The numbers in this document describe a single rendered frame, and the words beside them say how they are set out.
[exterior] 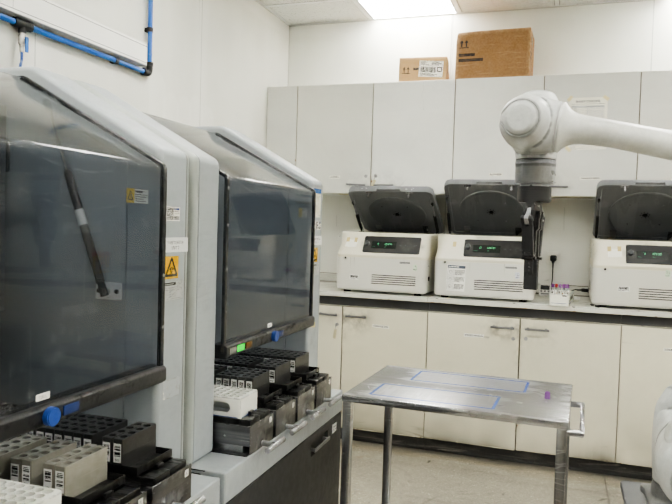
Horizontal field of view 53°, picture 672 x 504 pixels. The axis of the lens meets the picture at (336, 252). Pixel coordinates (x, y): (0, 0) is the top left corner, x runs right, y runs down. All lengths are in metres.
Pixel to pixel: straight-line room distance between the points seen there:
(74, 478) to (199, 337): 0.46
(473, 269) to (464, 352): 0.47
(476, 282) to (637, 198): 1.00
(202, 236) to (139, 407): 0.40
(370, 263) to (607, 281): 1.30
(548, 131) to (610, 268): 2.45
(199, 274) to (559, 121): 0.83
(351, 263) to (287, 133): 1.03
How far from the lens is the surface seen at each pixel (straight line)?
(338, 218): 4.66
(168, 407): 1.50
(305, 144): 4.41
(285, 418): 1.86
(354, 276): 3.98
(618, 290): 3.82
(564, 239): 4.42
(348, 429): 1.93
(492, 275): 3.82
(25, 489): 1.22
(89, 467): 1.29
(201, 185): 1.55
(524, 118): 1.38
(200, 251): 1.55
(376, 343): 3.98
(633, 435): 3.95
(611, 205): 4.11
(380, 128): 4.27
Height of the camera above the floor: 1.29
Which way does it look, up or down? 2 degrees down
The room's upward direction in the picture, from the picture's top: 2 degrees clockwise
